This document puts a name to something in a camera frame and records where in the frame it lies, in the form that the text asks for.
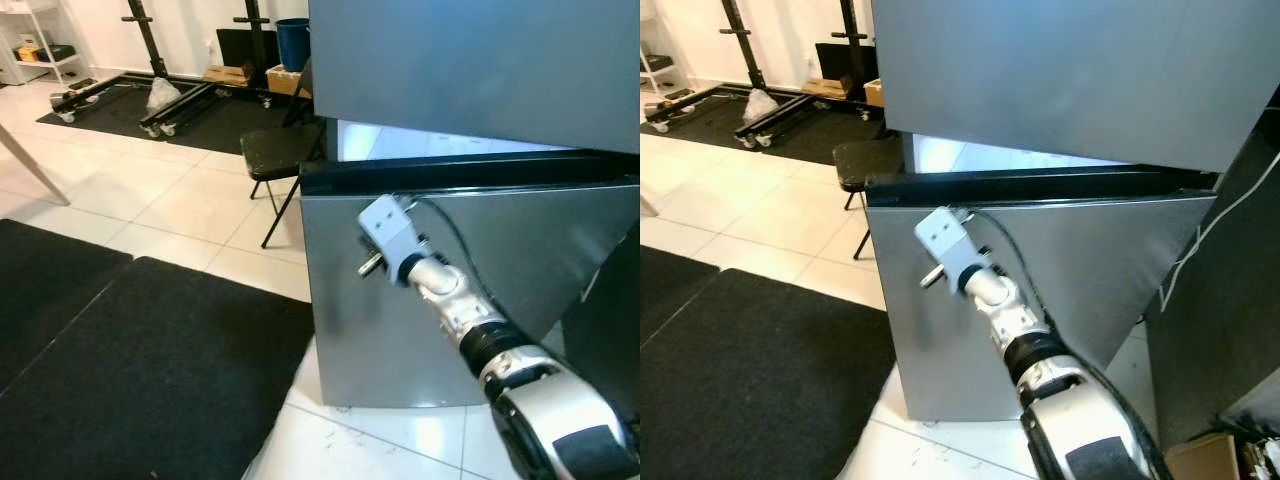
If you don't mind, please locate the black flat board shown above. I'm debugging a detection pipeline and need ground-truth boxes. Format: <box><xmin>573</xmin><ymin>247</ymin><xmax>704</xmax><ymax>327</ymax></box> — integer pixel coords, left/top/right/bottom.
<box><xmin>214</xmin><ymin>27</ymin><xmax>282</xmax><ymax>77</ymax></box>
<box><xmin>814</xmin><ymin>41</ymin><xmax>880</xmax><ymax>87</ymax></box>

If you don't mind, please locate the brown cardboard box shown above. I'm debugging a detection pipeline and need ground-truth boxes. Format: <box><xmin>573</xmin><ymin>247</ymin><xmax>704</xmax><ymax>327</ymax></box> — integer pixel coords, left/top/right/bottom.
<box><xmin>1163</xmin><ymin>431</ymin><xmax>1280</xmax><ymax>480</ymax></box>

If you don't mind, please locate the large black floor mat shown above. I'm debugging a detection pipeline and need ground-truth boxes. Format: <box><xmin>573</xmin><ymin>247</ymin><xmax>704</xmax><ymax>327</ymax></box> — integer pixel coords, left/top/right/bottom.
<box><xmin>36</xmin><ymin>79</ymin><xmax>327</xmax><ymax>157</ymax></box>
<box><xmin>644</xmin><ymin>90</ymin><xmax>906</xmax><ymax>167</ymax></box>

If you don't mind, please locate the white cable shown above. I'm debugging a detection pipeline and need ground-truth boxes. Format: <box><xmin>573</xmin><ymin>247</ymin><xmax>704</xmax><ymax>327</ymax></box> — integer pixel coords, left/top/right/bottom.
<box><xmin>1158</xmin><ymin>148</ymin><xmax>1280</xmax><ymax>313</ymax></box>

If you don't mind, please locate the white shelf rack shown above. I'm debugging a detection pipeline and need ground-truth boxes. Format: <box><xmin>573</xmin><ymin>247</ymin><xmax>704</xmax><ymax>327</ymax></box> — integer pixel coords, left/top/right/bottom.
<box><xmin>640</xmin><ymin>14</ymin><xmax>692</xmax><ymax>98</ymax></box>
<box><xmin>0</xmin><ymin>0</ymin><xmax>88</xmax><ymax>87</ymax></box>

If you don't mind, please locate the flat light wooden box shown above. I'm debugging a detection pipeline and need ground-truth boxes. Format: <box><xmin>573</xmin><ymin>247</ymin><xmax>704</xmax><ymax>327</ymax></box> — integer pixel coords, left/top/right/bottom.
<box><xmin>202</xmin><ymin>64</ymin><xmax>255</xmax><ymax>89</ymax></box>
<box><xmin>801</xmin><ymin>75</ymin><xmax>854</xmax><ymax>100</ymax></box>

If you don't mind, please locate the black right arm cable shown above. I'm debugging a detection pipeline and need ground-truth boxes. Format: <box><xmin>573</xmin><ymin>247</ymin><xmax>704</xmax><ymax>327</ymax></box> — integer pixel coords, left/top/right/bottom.
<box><xmin>962</xmin><ymin>206</ymin><xmax>1056</xmax><ymax>336</ymax></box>
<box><xmin>405</xmin><ymin>193</ymin><xmax>513</xmax><ymax>336</ymax></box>

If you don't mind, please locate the black wheeled stand frame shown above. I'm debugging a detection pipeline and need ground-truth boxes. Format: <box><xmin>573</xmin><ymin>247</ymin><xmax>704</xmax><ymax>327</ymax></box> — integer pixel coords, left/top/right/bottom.
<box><xmin>645</xmin><ymin>0</ymin><xmax>883</xmax><ymax>150</ymax></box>
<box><xmin>48</xmin><ymin>0</ymin><xmax>278</xmax><ymax>139</ymax></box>

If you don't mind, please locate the white plastic bag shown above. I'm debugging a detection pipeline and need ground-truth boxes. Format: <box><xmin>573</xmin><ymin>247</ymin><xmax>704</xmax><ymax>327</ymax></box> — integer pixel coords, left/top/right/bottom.
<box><xmin>144</xmin><ymin>77</ymin><xmax>184</xmax><ymax>117</ymax></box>
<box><xmin>741</xmin><ymin>87</ymin><xmax>780</xmax><ymax>127</ymax></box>

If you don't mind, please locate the silver freezer door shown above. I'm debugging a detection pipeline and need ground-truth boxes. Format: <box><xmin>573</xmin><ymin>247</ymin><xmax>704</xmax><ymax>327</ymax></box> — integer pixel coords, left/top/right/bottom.
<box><xmin>307</xmin><ymin>0</ymin><xmax>641</xmax><ymax>157</ymax></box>
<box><xmin>871</xmin><ymin>0</ymin><xmax>1280</xmax><ymax>174</ymax></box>

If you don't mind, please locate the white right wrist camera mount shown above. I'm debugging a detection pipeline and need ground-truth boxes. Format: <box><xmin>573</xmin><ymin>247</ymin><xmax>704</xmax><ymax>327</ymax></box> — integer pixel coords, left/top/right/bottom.
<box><xmin>913</xmin><ymin>206</ymin><xmax>988</xmax><ymax>295</ymax></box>
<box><xmin>357</xmin><ymin>194</ymin><xmax>425</xmax><ymax>285</ymax></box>

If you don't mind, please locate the dark partition panel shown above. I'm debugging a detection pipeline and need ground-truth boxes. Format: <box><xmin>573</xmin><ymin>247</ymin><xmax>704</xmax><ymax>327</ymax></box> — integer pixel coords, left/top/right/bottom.
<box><xmin>543</xmin><ymin>188</ymin><xmax>641</xmax><ymax>426</ymax></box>
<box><xmin>1143</xmin><ymin>85</ymin><xmax>1280</xmax><ymax>453</ymax></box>

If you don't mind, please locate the black folding chair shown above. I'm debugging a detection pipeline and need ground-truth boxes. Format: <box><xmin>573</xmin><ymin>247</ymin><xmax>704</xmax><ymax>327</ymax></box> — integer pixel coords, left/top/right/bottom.
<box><xmin>239</xmin><ymin>58</ymin><xmax>328</xmax><ymax>250</ymax></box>
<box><xmin>832</xmin><ymin>118</ymin><xmax>909</xmax><ymax>262</ymax></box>

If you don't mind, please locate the blue bucket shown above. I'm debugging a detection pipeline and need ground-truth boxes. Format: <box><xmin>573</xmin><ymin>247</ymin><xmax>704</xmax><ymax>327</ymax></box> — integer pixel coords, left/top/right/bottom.
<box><xmin>274</xmin><ymin>17</ymin><xmax>312</xmax><ymax>73</ymax></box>

